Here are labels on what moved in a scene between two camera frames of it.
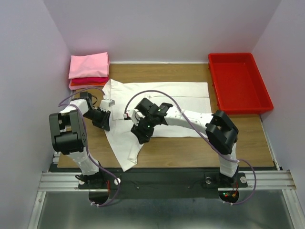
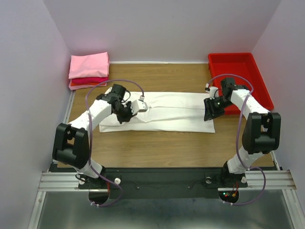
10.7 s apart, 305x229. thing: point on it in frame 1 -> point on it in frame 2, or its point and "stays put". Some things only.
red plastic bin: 238,85 stays put
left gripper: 104,123 -> 130,114
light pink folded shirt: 91,65 stays put
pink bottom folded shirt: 73,88 stays put
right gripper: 141,133 -> 210,111
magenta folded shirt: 90,79 stays put
